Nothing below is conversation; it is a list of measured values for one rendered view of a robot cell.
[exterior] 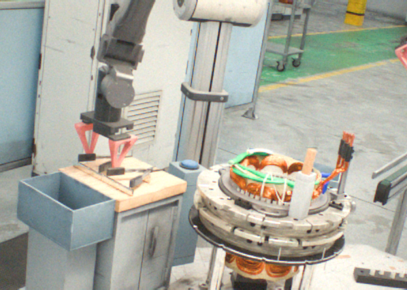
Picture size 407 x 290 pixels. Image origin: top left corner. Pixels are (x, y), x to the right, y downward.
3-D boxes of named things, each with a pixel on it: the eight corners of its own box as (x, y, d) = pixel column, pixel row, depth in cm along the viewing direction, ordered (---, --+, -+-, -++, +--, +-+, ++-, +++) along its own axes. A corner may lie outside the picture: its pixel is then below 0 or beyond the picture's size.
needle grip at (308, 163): (307, 182, 127) (316, 152, 125) (299, 179, 127) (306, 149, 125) (309, 179, 128) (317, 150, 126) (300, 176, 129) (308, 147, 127)
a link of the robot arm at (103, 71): (124, 62, 142) (96, 60, 140) (131, 71, 136) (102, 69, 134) (120, 94, 144) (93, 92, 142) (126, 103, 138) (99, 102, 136)
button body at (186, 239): (193, 263, 172) (209, 170, 165) (170, 267, 168) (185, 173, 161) (178, 250, 178) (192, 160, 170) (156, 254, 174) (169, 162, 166)
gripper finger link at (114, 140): (111, 175, 139) (116, 132, 136) (88, 164, 143) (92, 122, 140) (134, 169, 144) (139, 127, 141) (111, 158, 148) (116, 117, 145)
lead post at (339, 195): (344, 199, 142) (356, 146, 139) (336, 201, 141) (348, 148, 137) (337, 195, 144) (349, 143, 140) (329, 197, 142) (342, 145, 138)
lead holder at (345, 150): (348, 163, 135) (352, 146, 134) (330, 156, 137) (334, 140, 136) (356, 159, 137) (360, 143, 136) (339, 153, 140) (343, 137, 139)
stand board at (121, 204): (118, 212, 132) (120, 201, 131) (56, 179, 143) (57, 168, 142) (186, 192, 147) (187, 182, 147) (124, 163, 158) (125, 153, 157)
